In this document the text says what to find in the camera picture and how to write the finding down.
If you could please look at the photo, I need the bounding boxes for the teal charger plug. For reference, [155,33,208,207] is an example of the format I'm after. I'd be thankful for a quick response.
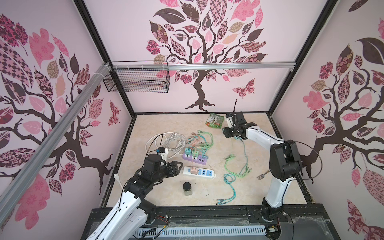
[185,148,192,156]

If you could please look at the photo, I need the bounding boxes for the pink charger plug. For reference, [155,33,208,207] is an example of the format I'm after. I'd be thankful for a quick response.
[190,167,199,175]

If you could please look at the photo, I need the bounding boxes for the light green charger plug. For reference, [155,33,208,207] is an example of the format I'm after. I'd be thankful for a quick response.
[192,150,200,158]

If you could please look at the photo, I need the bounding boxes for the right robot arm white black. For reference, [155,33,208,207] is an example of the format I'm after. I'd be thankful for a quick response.
[223,113,302,222]

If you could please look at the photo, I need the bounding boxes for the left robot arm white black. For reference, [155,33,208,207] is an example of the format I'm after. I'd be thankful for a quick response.
[88,153,184,240]

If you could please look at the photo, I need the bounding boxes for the purple power strip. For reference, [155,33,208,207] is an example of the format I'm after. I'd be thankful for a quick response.
[182,154,209,166]

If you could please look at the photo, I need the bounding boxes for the green snack packet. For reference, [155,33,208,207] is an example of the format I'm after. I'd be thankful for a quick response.
[206,113,225,129]

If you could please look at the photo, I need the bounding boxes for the white blue power strip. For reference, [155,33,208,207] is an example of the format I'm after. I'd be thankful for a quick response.
[183,167,216,179]

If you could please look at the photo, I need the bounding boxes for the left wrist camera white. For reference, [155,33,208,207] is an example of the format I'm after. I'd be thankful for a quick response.
[156,147,169,163]

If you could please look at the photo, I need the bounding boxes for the white coiled power cord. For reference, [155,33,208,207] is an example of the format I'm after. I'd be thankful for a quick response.
[144,131,188,160]

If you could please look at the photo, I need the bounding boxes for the tangled green pink cables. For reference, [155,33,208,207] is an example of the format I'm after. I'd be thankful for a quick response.
[185,129,253,206]

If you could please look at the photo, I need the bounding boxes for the aluminium rail bar back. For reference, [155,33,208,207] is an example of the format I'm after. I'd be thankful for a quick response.
[113,62,296,71]

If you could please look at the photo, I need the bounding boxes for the aluminium rail bar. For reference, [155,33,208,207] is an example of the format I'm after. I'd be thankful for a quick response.
[113,62,296,71]
[0,63,111,224]

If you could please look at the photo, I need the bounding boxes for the black wire mesh basket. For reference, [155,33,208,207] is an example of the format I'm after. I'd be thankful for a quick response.
[103,60,171,93]

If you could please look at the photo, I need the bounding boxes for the white slotted cable duct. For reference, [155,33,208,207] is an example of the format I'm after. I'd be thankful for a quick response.
[133,226,266,240]

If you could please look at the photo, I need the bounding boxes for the aluminium rail bar left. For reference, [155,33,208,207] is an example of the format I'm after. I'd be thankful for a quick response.
[0,63,111,224]

